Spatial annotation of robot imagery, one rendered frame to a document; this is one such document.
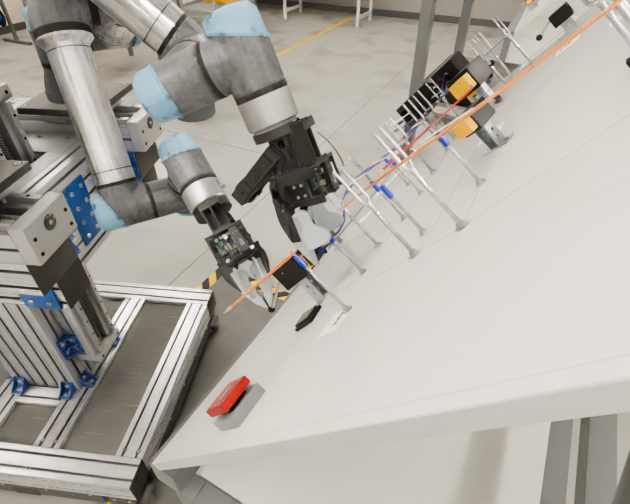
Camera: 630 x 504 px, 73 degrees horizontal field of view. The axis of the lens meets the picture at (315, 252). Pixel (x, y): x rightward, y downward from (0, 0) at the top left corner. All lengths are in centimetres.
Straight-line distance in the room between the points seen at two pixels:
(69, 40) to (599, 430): 106
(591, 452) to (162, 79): 77
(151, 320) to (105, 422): 46
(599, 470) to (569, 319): 51
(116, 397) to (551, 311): 162
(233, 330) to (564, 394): 194
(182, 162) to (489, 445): 78
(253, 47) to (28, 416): 156
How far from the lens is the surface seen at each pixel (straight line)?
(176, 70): 62
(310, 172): 58
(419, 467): 89
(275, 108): 59
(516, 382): 25
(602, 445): 78
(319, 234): 62
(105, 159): 90
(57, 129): 146
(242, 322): 213
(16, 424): 187
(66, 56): 93
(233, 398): 56
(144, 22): 74
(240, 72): 59
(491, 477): 92
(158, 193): 91
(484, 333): 30
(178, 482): 85
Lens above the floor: 160
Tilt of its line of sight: 40 degrees down
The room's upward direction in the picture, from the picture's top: straight up
